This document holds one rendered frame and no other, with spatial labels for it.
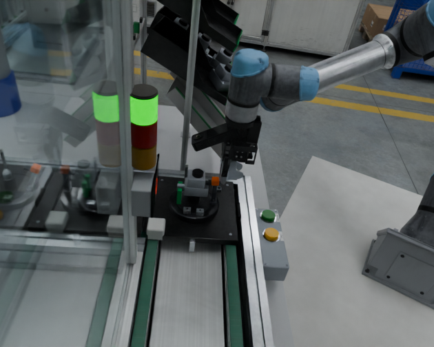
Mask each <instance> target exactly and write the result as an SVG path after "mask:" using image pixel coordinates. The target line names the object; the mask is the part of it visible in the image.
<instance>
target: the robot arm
mask: <svg viewBox="0 0 434 347"><path fill-rule="evenodd" d="M419 59H424V63H425V64H427V65H430V66H432V67H433V68H434V0H430V1H429V2H427V3H426V4H424V5H423V6H422V7H420V8H419V9H417V10H416V11H415V12H413V13H412V14H410V15H408V16H407V17H406V18H404V19H403V20H401V21H400V22H399V23H397V24H396V25H394V26H393V27H392V28H390V29H388V30H387V31H385V32H383V33H380V34H377V35H376V36H374V38H373V40H372V41H370V42H368V43H365V44H363V45H360V46H358V47H356V48H353V49H351V50H348V51H346V52H343V53H341V54H338V55H335V56H332V57H331V58H328V59H325V60H323V61H320V62H318V63H315V64H313V65H310V66H308V67H305V66H303V65H301V66H299V65H284V64H277V63H269V57H268V56H267V54H265V53H264V52H262V51H260V50H255V49H250V48H247V49H241V50H239V51H237V53H236V54H235V56H234V61H233V65H232V69H231V72H230V73H231V77H230V82H229V91H228V96H227V104H226V109H225V122H226V123H224V124H222V125H219V126H216V127H213V128H211V129H208V130H205V131H203V132H200V133H197V134H194V135H193V136H192V146H193V148H194V150H195V151H200V150H202V149H206V148H208V147H211V146H214V145H217V144H219V143H222V153H221V160H220V175H219V180H220V182H221V184H222V185H224V184H225V182H226V181H227V180H233V179H240V178H242V177H243V172H241V171H239V170H241V169H242V164H241V163H240V162H245V164H248V165H254V163H255V159H256V154H257V151H258V138H259V134H260V129H261V125H262V122H261V120H260V116H258V115H257V113H258V107H259V104H261V106H262V107H263V108H264V109H265V110H267V111H268V112H277V111H280V110H282V109H283V108H284V107H286V106H289V105H292V104H294V103H297V102H298V101H301V102H302V101H312V100H313V99H314V98H315V97H316V94H318V93H320V92H323V91H325V90H328V89H331V88H332V87H335V86H338V85H341V84H343V83H346V82H348V81H351V80H353V79H355V78H357V77H360V76H363V75H365V74H368V73H370V72H373V71H375V70H378V69H380V68H382V69H383V70H388V69H391V68H392V67H395V66H398V65H402V64H405V63H409V62H411V61H416V60H419ZM254 146H255V147H254ZM252 152H254V153H255V156H254V160H248V159H252V158H253V156H252ZM237 161H238V162H237ZM400 233H403V234H404V235H407V236H409V237H411V238H414V239H416V240H419V241H420V242H423V243H425V244H428V245H430V246H432V247H434V174H433V175H432V176H431V178H430V182H429V184H428V187H427V188H426V191H425V193H424V195H423V198H422V200H421V202H420V205H419V207H418V209H417V211H416V213H415V215H414V216H413V217H412V218H411V219H410V220H409V221H408V222H407V223H406V224H405V225H404V226H403V227H402V228H401V229H400Z"/></svg>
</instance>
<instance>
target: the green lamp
mask: <svg viewBox="0 0 434 347"><path fill-rule="evenodd" d="M130 117H131V122H132V123H134V124H136V125H144V126H145V125H151V124H154V123H155V122H156V121H157V119H158V95H157V96H156V97H154V98H152V99H149V100H139V99H136V98H133V97H130Z"/></svg>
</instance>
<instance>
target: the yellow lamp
mask: <svg viewBox="0 0 434 347"><path fill-rule="evenodd" d="M156 147H157V143H156V145H154V146H153V147H151V148H149V149H139V148H136V147H134V146H132V166H133V168H135V169H138V170H148V169H151V168H153V167H155V165H156Z"/></svg>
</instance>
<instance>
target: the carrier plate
mask: <svg viewBox="0 0 434 347"><path fill-rule="evenodd" d="M178 181H180V182H183V184H184V178H176V177H167V176H159V179H158V188H157V193H156V202H155V206H154V215H153V218H164V219H165V234H164V236H163V239H162V240H163V241H174V242H190V239H195V240H196V241H195V243H207V244H228V245H237V244H238V231H237V222H236V206H235V198H234V183H233V182H227V181H226V182H225V184H224V185H222V184H221V182H220V181H219V185H218V186H217V187H221V188H222V191H221V192H216V195H217V197H218V199H219V208H218V213H217V214H216V216H215V217H214V218H213V219H211V220H210V221H208V222H204V223H200V224H191V223H187V222H183V221H181V220H179V219H178V218H176V217H175V216H174V215H173V214H172V212H171V210H170V208H169V199H170V196H171V194H172V193H173V192H174V191H175V190H176V189H177V184H178Z"/></svg>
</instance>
